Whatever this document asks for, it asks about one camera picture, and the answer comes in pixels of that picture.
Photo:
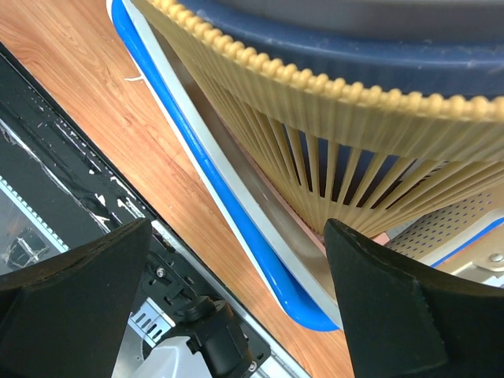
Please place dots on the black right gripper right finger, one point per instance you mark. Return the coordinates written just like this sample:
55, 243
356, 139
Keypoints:
402, 318

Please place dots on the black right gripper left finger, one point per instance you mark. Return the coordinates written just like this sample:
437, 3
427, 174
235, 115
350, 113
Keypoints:
66, 316

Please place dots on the yellow slatted basket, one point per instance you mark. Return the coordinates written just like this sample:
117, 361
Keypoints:
368, 157

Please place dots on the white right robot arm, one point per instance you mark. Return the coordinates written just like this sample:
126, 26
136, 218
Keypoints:
207, 342

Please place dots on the beige perforated basket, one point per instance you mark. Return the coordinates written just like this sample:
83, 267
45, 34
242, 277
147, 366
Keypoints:
256, 197

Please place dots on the blue rimmed white tub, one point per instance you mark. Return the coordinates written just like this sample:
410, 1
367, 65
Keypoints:
220, 189

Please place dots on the pink small tray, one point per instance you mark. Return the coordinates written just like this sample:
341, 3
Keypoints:
314, 236

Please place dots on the grey bucket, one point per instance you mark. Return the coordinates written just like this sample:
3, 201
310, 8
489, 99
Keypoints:
467, 69

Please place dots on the black mounting rail plate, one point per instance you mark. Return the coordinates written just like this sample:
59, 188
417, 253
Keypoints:
58, 193

